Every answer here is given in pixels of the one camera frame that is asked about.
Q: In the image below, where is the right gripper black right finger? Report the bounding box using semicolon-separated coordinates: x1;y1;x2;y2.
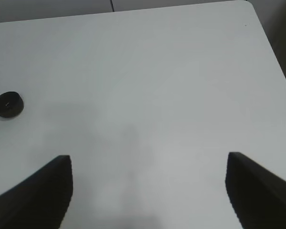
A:
225;152;286;229

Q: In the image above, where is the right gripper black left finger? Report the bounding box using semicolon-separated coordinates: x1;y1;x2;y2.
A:
0;155;73;229

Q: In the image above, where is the small black teacup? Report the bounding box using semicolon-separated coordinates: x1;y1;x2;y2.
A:
0;92;24;118

